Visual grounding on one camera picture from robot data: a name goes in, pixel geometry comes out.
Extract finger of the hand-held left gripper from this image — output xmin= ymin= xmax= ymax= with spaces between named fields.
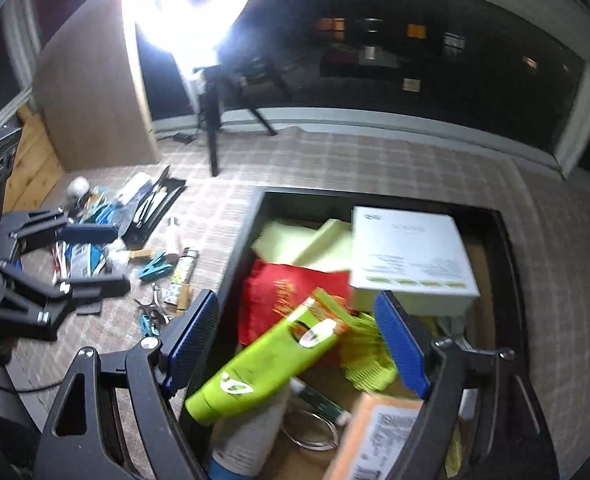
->
xmin=0 ymin=264 xmax=132 ymax=324
xmin=0 ymin=210 xmax=119 ymax=267

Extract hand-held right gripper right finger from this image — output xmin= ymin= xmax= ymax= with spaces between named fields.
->
xmin=375 ymin=291 xmax=561 ymax=480

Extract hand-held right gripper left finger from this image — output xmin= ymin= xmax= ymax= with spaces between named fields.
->
xmin=34 ymin=290 xmax=219 ymax=480

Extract yellow plastic shuttlecock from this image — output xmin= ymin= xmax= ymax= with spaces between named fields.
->
xmin=337 ymin=310 xmax=399 ymax=392

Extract green package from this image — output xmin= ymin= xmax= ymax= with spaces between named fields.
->
xmin=185 ymin=286 xmax=357 ymax=427

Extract large white box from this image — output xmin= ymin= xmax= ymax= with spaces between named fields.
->
xmin=349 ymin=205 xmax=482 ymax=313

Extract white sunscreen tube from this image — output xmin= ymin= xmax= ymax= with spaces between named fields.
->
xmin=208 ymin=379 xmax=297 ymax=480

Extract black storage container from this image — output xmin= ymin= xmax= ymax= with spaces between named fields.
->
xmin=179 ymin=186 xmax=532 ymax=480

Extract yellow cleaning cloth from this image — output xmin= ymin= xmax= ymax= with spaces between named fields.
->
xmin=251 ymin=218 xmax=357 ymax=272

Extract blue card pack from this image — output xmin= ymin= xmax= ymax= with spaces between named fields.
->
xmin=69 ymin=243 xmax=107 ymax=278

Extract wooden board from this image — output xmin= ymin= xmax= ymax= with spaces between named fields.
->
xmin=2 ymin=109 xmax=66 ymax=214

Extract white round gadget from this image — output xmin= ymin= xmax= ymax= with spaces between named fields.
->
xmin=67 ymin=175 xmax=92 ymax=206

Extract small metal scissors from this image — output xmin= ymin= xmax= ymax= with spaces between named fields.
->
xmin=134 ymin=284 xmax=172 ymax=337

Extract blue clothes peg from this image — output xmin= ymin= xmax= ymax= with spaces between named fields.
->
xmin=138 ymin=253 xmax=180 ymax=281

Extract patterned lighter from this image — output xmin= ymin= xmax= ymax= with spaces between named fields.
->
xmin=167 ymin=247 xmax=200 ymax=312

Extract black pouch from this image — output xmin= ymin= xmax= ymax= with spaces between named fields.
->
xmin=119 ymin=164 xmax=189 ymax=249

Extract beige bottle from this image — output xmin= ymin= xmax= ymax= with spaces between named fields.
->
xmin=166 ymin=217 xmax=182 ymax=262

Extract red bag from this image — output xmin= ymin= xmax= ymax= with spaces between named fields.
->
xmin=237 ymin=259 xmax=354 ymax=347

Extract cardboard board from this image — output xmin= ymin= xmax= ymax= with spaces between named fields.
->
xmin=34 ymin=0 xmax=163 ymax=174

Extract thin black cable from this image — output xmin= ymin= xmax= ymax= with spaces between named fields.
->
xmin=0 ymin=369 xmax=62 ymax=395

